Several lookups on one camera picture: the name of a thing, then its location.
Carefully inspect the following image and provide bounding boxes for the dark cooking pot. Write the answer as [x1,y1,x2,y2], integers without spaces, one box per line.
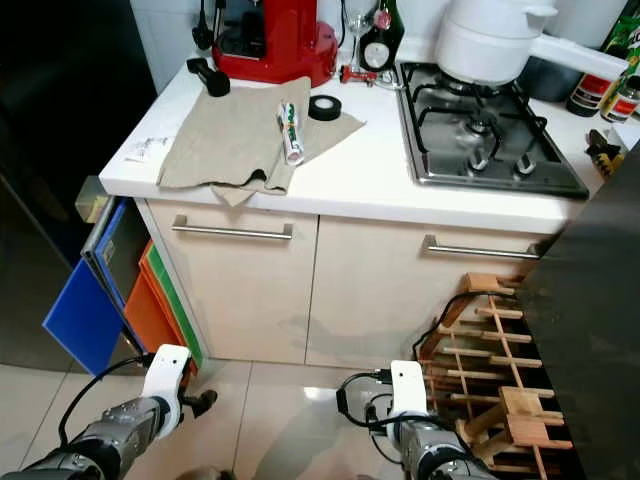
[525,58,576,103]

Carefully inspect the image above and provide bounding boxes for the white green tube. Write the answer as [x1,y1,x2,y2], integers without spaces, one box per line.
[276,101,308,168]

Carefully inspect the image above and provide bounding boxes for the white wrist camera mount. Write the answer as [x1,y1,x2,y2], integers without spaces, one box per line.
[141,343,194,439]
[389,359,430,421]

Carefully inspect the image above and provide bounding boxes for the red corkscrew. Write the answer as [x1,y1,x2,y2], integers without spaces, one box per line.
[339,64,402,91]

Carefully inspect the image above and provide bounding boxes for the green wine bottle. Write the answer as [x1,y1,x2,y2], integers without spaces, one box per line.
[371,0,407,41]

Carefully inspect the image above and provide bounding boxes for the black portafilter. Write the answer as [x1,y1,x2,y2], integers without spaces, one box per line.
[186,57,234,99]

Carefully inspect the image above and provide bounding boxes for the beige kitchen cabinet white worktop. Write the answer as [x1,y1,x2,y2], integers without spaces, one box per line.
[97,58,640,373]

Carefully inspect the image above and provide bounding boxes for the clear wine glass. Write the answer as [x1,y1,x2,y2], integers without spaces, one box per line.
[344,0,374,37]

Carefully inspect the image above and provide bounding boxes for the dark bottle red label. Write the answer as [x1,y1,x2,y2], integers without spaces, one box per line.
[566,10,619,117]

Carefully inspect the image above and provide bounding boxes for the black kitchen timer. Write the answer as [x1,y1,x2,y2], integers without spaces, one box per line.
[357,28,404,72]

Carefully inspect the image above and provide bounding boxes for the wooden wine rack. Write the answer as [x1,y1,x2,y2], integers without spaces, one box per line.
[413,270,578,480]

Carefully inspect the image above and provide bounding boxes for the white cooking pot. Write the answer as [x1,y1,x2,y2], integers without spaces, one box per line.
[434,0,640,87]

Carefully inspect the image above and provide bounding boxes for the black hanging utensil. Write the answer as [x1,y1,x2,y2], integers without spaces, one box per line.
[194,0,232,52]

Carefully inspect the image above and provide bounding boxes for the green board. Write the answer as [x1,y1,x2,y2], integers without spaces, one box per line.
[144,238,207,368]

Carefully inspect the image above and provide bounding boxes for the steel cabinet handle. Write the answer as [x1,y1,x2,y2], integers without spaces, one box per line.
[422,234,558,264]
[171,214,295,242]

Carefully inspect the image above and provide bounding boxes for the red coffee machine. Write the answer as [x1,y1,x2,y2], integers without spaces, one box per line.
[212,0,340,87]

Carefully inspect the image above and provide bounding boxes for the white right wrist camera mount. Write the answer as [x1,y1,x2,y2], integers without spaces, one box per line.
[389,359,430,421]

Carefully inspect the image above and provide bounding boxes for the small bottle white label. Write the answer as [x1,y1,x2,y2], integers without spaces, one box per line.
[600,68,640,124]

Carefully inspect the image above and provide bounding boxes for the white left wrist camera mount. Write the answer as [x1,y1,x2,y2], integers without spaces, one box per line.
[141,343,194,439]

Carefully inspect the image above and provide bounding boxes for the small dark grey fridge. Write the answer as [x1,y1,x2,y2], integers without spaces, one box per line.
[518,143,640,480]

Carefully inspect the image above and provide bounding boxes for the steel gas hob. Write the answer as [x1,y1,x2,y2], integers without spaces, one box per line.
[396,58,593,201]

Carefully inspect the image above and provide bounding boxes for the large black fridge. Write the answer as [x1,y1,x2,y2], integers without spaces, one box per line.
[0,0,153,373]

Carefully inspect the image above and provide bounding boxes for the black power cord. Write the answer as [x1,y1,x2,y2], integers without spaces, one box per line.
[413,288,483,363]

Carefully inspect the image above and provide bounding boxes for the small beige linen cloth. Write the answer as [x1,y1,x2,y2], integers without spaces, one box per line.
[157,75,367,209]

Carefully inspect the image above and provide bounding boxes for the black tape roll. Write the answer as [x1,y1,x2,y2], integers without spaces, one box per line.
[307,94,344,123]

